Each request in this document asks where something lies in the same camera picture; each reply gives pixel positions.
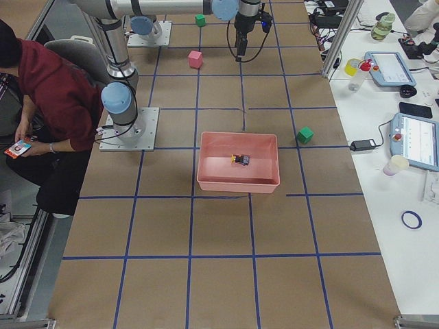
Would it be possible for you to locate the green cube near bin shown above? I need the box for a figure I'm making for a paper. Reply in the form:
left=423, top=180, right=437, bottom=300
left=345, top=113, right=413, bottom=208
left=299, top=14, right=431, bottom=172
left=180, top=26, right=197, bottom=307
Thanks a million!
left=296, top=126, right=314, bottom=144

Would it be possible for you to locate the yellow push button switch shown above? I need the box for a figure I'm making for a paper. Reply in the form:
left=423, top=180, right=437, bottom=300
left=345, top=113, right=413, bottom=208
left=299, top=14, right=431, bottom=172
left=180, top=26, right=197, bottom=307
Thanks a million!
left=231, top=154, right=250, bottom=166

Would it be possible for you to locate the blue tape ring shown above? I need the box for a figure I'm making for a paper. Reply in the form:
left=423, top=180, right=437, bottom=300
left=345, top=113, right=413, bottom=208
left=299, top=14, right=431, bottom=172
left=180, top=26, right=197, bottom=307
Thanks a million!
left=401, top=210, right=423, bottom=230

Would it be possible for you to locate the pink cube near base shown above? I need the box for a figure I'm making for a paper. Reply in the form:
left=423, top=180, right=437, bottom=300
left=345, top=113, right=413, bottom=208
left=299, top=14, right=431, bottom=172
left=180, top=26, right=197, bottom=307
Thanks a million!
left=187, top=51, right=203, bottom=69

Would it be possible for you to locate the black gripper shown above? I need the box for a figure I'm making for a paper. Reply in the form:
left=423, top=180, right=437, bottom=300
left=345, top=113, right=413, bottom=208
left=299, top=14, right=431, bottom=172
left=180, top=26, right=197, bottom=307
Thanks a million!
left=234, top=0, right=271, bottom=57

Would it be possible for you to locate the black smartphone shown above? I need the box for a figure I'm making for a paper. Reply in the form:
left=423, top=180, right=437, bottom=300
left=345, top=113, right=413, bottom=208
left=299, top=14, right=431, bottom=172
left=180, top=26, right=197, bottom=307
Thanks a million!
left=399, top=102, right=433, bottom=119

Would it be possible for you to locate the green water bottle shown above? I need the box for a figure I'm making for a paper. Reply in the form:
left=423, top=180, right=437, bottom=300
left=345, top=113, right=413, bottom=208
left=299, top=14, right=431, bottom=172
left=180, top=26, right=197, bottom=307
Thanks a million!
left=371, top=13, right=395, bottom=41

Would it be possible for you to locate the red cap squeeze bottle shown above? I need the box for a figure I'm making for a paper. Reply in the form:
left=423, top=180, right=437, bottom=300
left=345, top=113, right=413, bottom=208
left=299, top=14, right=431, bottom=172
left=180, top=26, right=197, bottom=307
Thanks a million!
left=348, top=59, right=374, bottom=92

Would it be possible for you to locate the black power adapter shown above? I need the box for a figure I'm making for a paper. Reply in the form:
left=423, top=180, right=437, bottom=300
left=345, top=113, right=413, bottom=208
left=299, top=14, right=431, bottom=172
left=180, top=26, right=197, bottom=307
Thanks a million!
left=349, top=139, right=377, bottom=151

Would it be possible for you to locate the far teach pendant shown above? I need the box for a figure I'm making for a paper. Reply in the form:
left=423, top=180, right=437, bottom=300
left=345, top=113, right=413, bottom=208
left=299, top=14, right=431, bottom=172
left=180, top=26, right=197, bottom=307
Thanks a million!
left=364, top=51, right=416, bottom=86

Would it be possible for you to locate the aluminium frame post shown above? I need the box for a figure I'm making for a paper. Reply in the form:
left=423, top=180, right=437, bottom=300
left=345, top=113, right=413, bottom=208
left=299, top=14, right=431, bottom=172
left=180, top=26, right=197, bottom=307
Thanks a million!
left=321, top=0, right=364, bottom=77

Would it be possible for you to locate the teach pendant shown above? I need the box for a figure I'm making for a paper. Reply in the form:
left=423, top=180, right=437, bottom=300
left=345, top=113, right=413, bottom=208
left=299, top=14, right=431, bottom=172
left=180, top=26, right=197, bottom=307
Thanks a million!
left=390, top=113, right=438, bottom=172
left=364, top=51, right=416, bottom=86

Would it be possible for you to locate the phone in red case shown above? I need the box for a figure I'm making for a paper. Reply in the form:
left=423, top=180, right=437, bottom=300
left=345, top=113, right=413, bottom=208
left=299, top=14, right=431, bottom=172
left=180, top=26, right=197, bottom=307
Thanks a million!
left=4, top=140, right=32, bottom=159

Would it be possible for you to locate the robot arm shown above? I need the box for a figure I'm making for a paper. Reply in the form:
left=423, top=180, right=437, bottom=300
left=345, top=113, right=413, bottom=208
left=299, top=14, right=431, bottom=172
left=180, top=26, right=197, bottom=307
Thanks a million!
left=130, top=1, right=273, bottom=63
left=74, top=1, right=239, bottom=143

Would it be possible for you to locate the white plastic cup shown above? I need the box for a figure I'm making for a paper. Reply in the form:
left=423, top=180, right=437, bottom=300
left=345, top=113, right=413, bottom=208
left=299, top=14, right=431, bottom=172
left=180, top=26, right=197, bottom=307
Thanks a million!
left=383, top=155, right=409, bottom=176

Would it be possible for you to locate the near teach pendant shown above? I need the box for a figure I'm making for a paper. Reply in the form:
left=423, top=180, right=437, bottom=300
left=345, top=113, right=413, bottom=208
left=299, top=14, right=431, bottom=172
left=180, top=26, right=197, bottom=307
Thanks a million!
left=390, top=113, right=438, bottom=172

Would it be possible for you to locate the person in red hoodie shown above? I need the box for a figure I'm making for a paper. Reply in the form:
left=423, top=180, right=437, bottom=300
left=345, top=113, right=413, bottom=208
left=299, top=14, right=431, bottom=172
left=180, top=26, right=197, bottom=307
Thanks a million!
left=1, top=22, right=103, bottom=216

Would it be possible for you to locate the pink plastic bin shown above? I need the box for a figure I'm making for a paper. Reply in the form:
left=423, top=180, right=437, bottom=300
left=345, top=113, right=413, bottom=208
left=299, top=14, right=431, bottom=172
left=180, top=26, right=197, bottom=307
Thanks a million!
left=197, top=132, right=281, bottom=193

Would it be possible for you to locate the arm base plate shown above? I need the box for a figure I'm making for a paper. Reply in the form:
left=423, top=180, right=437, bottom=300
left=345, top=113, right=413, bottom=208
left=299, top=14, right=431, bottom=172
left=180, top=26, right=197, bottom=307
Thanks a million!
left=96, top=107, right=160, bottom=151
left=128, top=16, right=172, bottom=48

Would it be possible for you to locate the grey office chair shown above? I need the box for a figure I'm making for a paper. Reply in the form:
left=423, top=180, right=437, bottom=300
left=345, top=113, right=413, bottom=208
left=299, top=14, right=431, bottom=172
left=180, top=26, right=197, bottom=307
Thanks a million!
left=45, top=39, right=112, bottom=84

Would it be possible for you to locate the green cube far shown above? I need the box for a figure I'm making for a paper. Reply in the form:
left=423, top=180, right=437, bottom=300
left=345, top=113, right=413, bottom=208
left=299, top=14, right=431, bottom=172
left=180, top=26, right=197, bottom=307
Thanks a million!
left=195, top=14, right=206, bottom=27

